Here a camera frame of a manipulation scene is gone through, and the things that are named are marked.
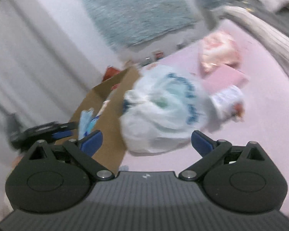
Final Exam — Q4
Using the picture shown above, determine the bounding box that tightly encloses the white tied plastic bag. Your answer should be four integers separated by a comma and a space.
120, 90, 195, 154

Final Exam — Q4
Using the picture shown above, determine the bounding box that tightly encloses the cardboard box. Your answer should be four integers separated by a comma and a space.
54, 66, 141, 174

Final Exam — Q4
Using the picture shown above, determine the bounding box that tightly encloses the red packet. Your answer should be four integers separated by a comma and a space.
102, 65, 122, 81

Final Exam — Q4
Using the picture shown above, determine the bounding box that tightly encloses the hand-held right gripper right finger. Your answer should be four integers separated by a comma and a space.
178, 130, 266, 181

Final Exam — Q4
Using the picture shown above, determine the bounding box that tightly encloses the translucent blue-print plastic bag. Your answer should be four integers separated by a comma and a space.
132, 65, 213, 140

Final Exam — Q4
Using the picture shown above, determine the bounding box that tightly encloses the pink towel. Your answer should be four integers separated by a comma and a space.
202, 66, 250, 95

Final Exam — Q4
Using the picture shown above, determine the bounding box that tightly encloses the teal rug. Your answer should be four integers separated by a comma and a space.
79, 0, 204, 49

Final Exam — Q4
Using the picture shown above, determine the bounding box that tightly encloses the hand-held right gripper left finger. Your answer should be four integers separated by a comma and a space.
29, 129, 115, 181

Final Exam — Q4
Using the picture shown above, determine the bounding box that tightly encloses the pink red tissue pack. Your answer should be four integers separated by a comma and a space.
198, 31, 242, 76

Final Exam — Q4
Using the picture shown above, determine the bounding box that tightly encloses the grey striped blanket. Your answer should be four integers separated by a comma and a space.
220, 5, 289, 88

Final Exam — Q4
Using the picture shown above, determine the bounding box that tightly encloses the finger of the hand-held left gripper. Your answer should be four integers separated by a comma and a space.
50, 122, 78, 140

